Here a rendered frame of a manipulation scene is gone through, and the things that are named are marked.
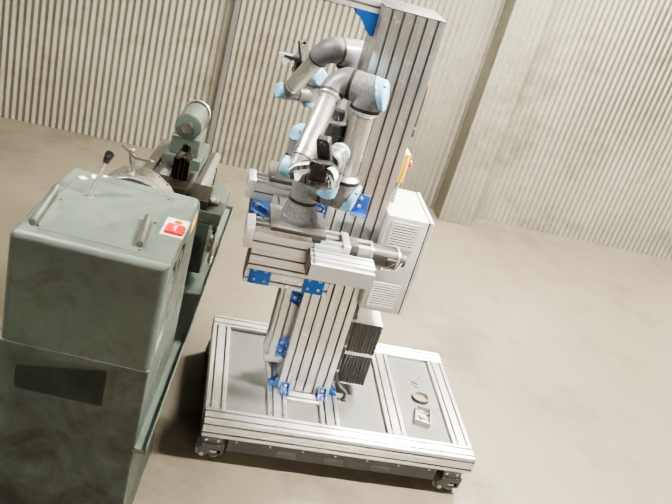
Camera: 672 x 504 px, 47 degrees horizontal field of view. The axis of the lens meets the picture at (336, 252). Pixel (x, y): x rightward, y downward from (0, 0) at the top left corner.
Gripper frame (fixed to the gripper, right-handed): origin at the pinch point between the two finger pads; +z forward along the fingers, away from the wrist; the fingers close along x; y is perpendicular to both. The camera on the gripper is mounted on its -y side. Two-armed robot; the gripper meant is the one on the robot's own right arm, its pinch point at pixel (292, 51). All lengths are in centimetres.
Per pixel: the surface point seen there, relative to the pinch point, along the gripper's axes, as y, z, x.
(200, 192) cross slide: 54, -41, -57
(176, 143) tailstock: 54, 16, -53
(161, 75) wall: 95, 247, 0
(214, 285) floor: 157, 31, -21
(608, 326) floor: 196, -33, 266
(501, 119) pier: 94, 125, 252
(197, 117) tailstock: 39, 14, -43
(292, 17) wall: 38, 214, 94
